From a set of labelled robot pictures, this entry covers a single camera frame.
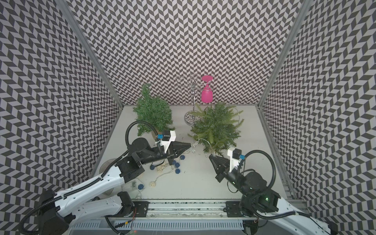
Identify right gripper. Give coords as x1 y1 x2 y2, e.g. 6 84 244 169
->
209 155 251 198

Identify clear glass dish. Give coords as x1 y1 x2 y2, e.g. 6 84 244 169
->
99 159 117 178

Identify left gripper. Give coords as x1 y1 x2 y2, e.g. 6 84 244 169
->
139 141 191 166

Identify chrome wire glass rack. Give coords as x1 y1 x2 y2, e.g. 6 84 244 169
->
175 74 200 126

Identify garland battery box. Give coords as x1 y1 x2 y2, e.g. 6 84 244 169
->
121 178 142 193

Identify light green christmas tree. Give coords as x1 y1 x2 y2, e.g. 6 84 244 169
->
187 101 245 156

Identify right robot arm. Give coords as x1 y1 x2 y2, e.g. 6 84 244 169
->
209 149 338 235

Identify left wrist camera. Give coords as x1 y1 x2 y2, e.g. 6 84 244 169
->
156 130 176 152

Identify dark green small christmas tree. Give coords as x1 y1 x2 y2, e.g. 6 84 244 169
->
133 83 175 132

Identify metal front rail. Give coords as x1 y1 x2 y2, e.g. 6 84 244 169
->
68 198 246 226

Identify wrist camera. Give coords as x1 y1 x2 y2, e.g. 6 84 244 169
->
227 147 245 172
156 130 176 152

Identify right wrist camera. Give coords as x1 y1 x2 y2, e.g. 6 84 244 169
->
227 147 245 172

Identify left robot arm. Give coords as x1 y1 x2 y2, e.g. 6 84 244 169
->
18 121 192 235

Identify pink plastic wine glass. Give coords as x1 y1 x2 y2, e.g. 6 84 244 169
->
201 75 213 103

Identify blue and white ball garland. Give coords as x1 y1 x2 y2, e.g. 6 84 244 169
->
148 154 186 187

